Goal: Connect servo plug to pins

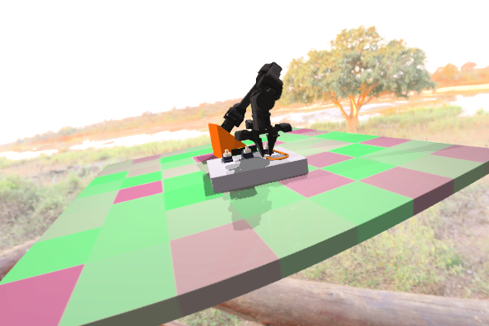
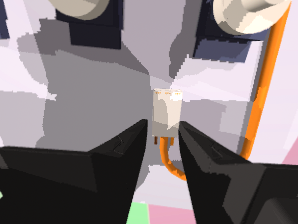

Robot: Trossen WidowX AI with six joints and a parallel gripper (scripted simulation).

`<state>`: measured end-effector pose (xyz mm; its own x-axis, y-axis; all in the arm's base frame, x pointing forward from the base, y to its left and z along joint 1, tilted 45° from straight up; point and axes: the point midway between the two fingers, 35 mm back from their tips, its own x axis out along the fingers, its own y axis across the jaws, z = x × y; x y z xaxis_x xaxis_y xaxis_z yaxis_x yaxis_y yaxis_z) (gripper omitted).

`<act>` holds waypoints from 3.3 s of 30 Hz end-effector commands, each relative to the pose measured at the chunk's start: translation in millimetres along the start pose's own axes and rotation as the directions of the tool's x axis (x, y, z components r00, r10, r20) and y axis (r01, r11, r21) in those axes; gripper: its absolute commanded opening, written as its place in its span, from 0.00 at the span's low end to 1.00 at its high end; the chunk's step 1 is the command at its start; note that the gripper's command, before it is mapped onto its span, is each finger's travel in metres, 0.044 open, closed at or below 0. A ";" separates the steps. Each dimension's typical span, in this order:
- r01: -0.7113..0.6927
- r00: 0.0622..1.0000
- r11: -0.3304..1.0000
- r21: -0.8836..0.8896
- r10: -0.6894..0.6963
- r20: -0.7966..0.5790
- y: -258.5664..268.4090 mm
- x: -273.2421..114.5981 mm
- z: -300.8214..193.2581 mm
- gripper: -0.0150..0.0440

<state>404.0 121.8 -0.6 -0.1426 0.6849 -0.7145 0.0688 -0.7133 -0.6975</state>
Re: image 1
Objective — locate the black pin header strip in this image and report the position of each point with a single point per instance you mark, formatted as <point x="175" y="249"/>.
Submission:
<point x="238" y="151"/>

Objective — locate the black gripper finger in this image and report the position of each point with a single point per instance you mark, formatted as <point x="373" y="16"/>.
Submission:
<point x="259" y="145"/>
<point x="271" y="140"/>

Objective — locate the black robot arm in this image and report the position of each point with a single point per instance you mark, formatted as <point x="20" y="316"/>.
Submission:
<point x="262" y="96"/>

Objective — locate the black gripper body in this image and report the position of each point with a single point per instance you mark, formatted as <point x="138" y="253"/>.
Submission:
<point x="262" y="125"/>

